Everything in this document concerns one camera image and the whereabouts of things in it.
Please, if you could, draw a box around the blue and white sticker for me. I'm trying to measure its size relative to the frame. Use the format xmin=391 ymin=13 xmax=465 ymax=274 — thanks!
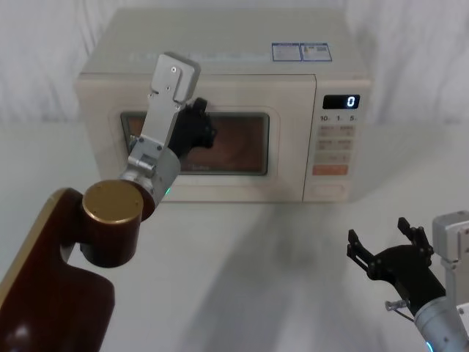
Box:
xmin=271 ymin=43 xmax=302 ymax=63
xmin=300 ymin=43 xmax=333 ymax=62

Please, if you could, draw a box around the white curtain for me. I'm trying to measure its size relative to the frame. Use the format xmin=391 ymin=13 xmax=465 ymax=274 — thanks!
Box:
xmin=0 ymin=0 xmax=469 ymax=128

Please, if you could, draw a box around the white table cloth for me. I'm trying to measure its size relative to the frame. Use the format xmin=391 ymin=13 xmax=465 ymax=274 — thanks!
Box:
xmin=0 ymin=117 xmax=469 ymax=352

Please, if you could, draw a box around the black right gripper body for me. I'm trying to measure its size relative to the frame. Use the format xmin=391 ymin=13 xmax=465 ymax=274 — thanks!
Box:
xmin=369 ymin=243 xmax=447 ymax=313

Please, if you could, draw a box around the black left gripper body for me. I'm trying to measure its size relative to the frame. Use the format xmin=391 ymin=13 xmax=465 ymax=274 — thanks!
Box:
xmin=169 ymin=105 xmax=213 ymax=163

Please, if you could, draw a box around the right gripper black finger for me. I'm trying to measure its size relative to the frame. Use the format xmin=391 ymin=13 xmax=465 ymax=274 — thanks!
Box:
xmin=396 ymin=216 xmax=436 ymax=258
xmin=345 ymin=228 xmax=379 ymax=279

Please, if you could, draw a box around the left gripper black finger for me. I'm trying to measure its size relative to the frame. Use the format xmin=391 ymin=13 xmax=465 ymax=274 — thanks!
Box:
xmin=202 ymin=117 xmax=218 ymax=150
xmin=191 ymin=96 xmax=210 ymax=117

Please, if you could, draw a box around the cream microwave oven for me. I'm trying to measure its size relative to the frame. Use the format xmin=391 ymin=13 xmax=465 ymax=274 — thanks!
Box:
xmin=74 ymin=7 xmax=372 ymax=204

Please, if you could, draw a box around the thin cable with silver plug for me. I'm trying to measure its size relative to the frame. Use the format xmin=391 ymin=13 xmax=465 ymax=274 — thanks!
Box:
xmin=384 ymin=298 xmax=419 ymax=322

